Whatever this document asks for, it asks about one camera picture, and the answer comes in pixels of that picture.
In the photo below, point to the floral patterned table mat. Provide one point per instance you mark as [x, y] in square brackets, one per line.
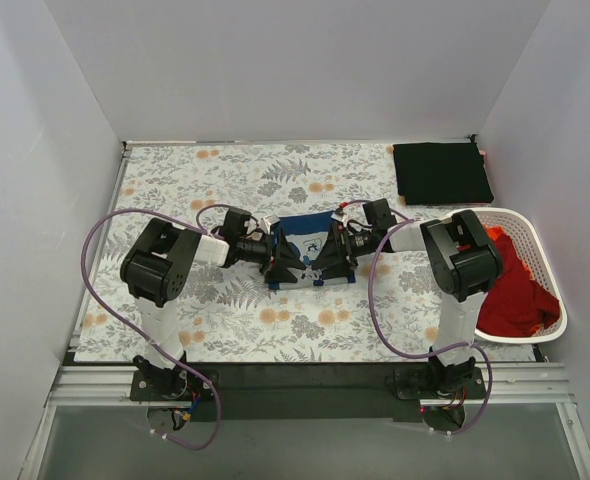
[229, 314]

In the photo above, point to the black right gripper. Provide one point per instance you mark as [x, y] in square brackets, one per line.
[345, 244]

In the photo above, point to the blue t shirt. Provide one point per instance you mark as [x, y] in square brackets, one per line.
[306, 236]

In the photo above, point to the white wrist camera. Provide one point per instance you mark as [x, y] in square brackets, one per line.
[269, 224]
[340, 216]

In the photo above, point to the red t shirt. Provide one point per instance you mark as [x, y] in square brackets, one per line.
[515, 295]

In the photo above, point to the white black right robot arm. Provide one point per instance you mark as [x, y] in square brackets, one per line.
[464, 263]

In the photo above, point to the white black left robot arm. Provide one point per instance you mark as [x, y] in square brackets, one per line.
[157, 267]

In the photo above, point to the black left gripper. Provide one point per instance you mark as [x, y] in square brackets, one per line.
[270, 251]

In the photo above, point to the orange t shirt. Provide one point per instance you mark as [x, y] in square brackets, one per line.
[497, 231]

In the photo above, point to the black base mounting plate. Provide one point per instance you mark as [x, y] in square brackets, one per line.
[293, 391]

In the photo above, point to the folded black t shirt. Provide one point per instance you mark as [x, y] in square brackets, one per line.
[435, 174]

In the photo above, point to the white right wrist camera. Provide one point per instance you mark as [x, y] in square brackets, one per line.
[340, 216]

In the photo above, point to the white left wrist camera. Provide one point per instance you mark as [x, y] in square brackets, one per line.
[269, 224]

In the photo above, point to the white perforated laundry basket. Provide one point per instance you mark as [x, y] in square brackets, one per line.
[524, 305]

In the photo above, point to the aluminium frame rail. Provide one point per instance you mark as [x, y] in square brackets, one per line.
[110, 385]

